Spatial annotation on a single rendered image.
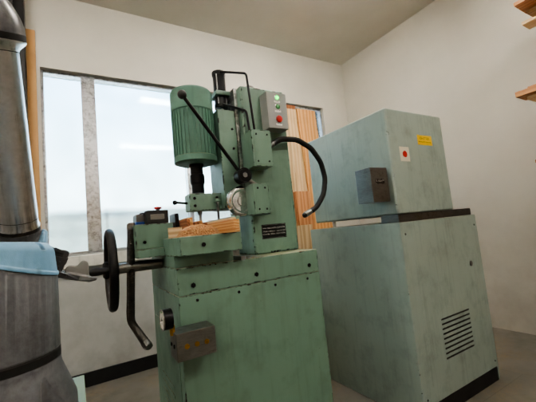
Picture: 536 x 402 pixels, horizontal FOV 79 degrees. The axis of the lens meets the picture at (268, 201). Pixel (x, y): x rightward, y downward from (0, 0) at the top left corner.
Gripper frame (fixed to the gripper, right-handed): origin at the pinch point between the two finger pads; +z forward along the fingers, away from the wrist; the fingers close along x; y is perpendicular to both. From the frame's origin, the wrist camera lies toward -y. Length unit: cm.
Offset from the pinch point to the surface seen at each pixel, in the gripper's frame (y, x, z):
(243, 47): 221, 139, 66
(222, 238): 21.7, -16.9, 32.5
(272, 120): 77, -6, 45
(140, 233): 18.4, 6.1, 10.5
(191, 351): -13.1, -18.6, 30.7
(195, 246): 16.7, -16.9, 24.4
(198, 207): 33.9, 7.9, 28.6
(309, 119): 178, 129, 146
